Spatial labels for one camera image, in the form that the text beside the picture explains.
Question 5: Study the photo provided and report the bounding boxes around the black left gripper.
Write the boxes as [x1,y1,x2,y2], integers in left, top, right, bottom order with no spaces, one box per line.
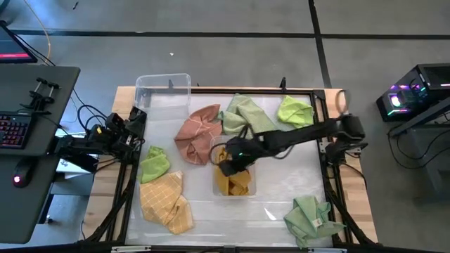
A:
[104,105,148,150]

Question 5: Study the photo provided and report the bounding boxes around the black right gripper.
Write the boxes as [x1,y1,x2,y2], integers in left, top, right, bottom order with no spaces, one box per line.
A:
[219,135,270,178]

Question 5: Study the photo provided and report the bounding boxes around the mustard yellow towel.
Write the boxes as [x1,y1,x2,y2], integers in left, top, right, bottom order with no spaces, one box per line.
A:
[214,145,252,197]

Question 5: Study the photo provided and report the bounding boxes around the salmon pink checked towel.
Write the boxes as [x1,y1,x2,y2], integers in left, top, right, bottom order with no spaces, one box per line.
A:
[174,103,224,166]

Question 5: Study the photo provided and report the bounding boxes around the lime green microfibre towel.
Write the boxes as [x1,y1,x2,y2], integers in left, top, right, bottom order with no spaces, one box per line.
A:
[276,94,315,129]
[139,145,172,185]

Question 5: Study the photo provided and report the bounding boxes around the yellow checked towel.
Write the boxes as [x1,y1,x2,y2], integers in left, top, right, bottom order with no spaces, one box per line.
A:
[139,170,195,235]

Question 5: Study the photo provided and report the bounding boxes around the pale green cloth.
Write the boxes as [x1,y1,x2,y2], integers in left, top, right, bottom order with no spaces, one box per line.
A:
[283,195,347,249]

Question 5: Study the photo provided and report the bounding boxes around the small clear plastic bin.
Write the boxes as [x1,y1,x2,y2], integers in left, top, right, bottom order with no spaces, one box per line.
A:
[210,135,258,197]

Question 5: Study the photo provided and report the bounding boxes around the large clear plastic bin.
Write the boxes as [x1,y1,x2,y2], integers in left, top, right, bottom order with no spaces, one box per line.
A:
[134,72,192,115]

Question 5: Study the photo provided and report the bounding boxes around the white table mat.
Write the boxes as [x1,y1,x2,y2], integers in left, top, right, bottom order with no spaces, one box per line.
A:
[125,91,334,247]

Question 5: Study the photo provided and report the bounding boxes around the pale green towel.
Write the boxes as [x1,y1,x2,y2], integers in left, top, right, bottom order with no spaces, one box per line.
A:
[217,93,279,141]

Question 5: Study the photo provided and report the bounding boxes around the white paper sheet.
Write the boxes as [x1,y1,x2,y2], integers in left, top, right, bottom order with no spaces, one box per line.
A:
[55,128,100,175]

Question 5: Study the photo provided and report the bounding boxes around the black desk clamp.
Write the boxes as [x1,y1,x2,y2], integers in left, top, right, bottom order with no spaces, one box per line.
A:
[20,77,61,115]

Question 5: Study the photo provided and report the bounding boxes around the black backlit keyboard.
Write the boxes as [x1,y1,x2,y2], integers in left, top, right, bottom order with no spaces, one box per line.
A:
[0,111,34,149]

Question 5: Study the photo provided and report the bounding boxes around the black computer mouse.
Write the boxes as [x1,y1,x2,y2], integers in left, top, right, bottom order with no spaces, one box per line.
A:
[12,157,34,189]

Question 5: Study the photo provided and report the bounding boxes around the computer monitor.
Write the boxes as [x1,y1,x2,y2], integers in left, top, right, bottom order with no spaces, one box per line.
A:
[0,20,39,65]

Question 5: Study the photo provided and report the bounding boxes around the black desk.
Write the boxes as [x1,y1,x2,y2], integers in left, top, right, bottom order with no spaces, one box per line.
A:
[0,65,82,245]

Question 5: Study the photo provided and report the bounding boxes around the computer case with coloured lights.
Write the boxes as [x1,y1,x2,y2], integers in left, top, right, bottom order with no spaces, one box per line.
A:
[375,63,450,123]

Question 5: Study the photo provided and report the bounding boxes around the grey side desk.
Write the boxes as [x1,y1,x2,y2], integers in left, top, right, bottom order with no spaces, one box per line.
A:
[387,98,450,207]

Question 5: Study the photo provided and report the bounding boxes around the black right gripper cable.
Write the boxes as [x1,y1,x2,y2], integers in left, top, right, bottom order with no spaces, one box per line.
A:
[208,124,258,167]

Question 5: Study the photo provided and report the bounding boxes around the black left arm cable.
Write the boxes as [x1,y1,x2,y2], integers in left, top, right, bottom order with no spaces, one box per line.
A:
[68,87,109,134]

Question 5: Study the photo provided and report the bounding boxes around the black aluminium table frame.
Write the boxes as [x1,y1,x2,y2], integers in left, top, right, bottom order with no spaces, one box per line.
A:
[84,86,378,253]

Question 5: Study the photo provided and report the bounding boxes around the black right arm base cable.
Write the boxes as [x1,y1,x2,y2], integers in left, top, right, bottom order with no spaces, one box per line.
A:
[334,89,353,117]

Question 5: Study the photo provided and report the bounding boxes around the yellow cable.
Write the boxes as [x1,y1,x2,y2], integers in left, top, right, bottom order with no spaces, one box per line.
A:
[22,0,53,65]

